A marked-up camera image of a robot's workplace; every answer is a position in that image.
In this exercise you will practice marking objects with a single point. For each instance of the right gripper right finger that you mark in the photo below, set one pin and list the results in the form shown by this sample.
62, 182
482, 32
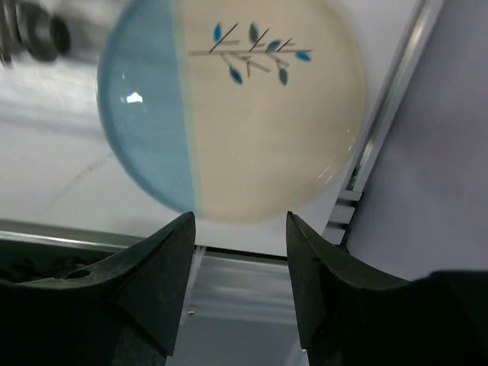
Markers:
350, 313

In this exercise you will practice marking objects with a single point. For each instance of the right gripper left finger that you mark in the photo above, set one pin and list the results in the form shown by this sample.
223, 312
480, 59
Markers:
124, 309

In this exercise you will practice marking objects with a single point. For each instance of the blue cream plate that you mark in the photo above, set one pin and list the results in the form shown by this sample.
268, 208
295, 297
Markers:
237, 111

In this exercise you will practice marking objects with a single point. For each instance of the grey wire dish rack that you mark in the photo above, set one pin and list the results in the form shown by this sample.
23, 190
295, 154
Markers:
29, 27

